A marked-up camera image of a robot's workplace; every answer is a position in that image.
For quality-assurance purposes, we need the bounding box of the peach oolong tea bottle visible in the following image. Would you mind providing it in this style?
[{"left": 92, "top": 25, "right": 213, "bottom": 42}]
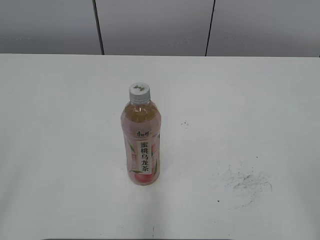
[{"left": 120, "top": 100, "right": 162, "bottom": 186}]

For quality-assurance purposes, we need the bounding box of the grey bottle cap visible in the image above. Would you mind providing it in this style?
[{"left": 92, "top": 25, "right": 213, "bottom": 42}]
[{"left": 129, "top": 82, "right": 151, "bottom": 105}]

